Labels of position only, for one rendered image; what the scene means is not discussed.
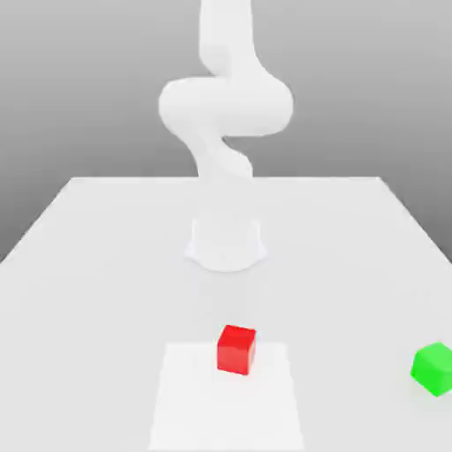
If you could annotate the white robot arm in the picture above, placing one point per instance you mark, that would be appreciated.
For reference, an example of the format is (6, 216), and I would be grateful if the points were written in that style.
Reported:
(226, 106)

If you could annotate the small green cube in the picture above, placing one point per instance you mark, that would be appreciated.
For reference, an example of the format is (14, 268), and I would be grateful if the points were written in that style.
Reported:
(434, 369)

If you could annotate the small red cube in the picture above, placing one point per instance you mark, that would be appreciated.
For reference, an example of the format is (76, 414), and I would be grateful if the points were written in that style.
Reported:
(235, 351)

